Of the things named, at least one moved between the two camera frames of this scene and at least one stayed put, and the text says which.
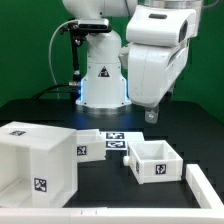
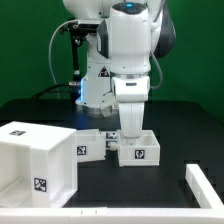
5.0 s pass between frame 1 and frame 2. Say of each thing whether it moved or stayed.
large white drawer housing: stayed
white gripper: moved
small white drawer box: stayed
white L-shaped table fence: stayed
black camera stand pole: stayed
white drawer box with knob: moved
